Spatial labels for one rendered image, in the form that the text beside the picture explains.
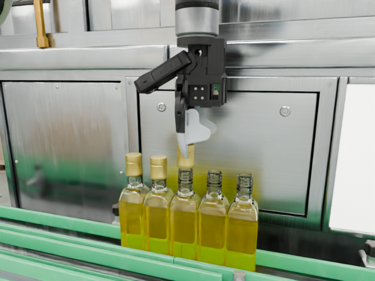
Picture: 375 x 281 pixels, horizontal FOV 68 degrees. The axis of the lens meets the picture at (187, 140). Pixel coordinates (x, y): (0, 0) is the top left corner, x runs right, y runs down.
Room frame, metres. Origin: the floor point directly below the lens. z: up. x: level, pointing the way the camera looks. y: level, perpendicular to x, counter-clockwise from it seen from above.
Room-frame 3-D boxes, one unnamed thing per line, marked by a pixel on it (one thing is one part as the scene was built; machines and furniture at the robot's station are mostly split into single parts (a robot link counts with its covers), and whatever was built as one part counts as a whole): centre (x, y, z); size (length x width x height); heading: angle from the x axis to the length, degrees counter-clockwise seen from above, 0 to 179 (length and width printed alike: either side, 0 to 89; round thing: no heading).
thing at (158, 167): (0.54, 0.06, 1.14); 0.04 x 0.04 x 0.04
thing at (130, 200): (0.56, 0.11, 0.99); 0.06 x 0.06 x 0.21; 73
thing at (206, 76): (0.51, -0.02, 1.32); 0.09 x 0.08 x 0.12; 74
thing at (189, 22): (0.52, -0.02, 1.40); 0.08 x 0.08 x 0.05
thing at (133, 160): (0.56, 0.11, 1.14); 0.04 x 0.04 x 0.04
